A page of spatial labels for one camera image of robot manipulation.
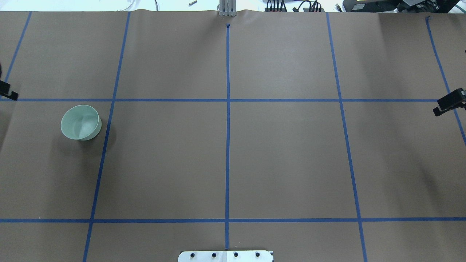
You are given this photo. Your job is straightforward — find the black cables on desk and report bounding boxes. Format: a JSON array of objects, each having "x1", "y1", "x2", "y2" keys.
[{"x1": 265, "y1": 0, "x2": 324, "y2": 13}]

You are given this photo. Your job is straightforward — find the mint green bowl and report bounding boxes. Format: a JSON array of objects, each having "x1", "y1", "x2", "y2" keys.
[{"x1": 60, "y1": 105, "x2": 102, "y2": 141}]

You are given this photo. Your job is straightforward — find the white metal camera stand base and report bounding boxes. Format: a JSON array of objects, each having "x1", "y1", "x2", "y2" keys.
[{"x1": 178, "y1": 250, "x2": 274, "y2": 262}]

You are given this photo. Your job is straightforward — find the black equipment box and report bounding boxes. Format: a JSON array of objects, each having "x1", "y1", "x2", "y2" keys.
[{"x1": 342, "y1": 0, "x2": 459, "y2": 13}]

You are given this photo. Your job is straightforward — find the metal stand post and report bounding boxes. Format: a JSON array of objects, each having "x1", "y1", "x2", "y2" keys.
[{"x1": 217, "y1": 0, "x2": 237, "y2": 17}]

